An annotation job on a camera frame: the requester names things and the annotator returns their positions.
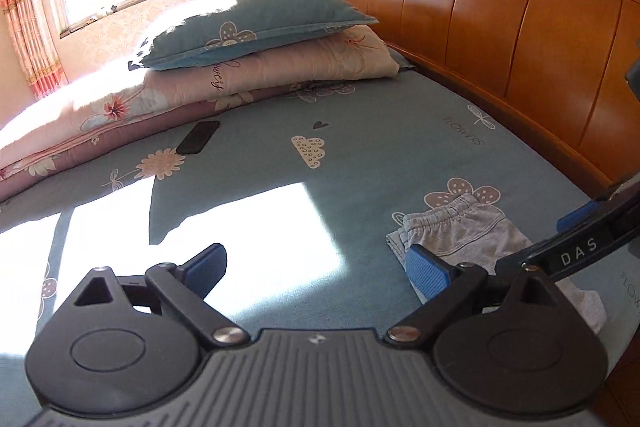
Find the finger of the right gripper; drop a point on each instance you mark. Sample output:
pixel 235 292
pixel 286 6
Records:
pixel 513 264
pixel 577 216

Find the wooden bed frame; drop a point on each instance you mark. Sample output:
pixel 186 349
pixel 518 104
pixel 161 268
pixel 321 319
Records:
pixel 553 71

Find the teal floral bed sheet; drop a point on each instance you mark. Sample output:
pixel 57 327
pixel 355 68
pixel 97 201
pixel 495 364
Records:
pixel 302 191

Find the pink floral folded quilt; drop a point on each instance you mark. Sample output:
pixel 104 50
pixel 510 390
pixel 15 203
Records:
pixel 113 107

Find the teal floral pillow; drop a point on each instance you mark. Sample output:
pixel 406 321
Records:
pixel 205 32

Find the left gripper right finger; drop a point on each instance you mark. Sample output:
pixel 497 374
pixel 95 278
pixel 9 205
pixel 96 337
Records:
pixel 452 292

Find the grey sweatpants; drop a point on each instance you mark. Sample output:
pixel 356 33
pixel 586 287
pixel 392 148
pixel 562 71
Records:
pixel 461 224

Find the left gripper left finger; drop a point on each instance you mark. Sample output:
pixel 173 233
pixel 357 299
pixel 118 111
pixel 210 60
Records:
pixel 182 290

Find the red striped window curtain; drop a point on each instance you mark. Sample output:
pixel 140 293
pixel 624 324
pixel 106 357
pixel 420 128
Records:
pixel 31 37

